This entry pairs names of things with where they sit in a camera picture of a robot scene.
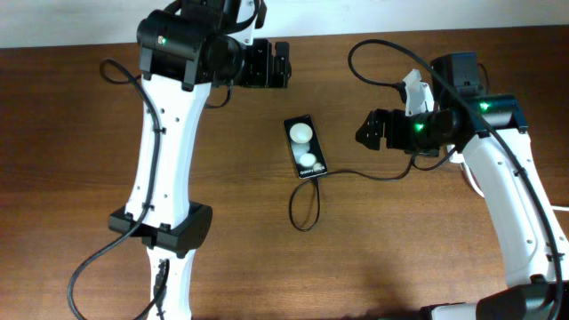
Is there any white power strip cord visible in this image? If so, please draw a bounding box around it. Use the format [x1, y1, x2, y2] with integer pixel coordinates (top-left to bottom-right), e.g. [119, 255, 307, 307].
[446, 144, 569, 212]

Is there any black Galaxy flip phone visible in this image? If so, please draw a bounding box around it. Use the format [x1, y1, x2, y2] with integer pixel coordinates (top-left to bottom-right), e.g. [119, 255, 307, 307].
[283, 115, 328, 179]

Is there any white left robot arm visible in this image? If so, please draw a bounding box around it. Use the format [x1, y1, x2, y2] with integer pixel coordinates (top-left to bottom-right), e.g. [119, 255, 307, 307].
[108, 1, 292, 319]

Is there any black charging cable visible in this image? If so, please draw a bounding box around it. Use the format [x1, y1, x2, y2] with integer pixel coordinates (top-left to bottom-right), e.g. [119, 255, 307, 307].
[288, 146, 459, 233]

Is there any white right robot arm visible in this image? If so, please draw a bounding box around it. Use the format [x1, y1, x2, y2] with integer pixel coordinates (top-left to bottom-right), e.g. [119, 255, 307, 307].
[356, 52, 568, 319]

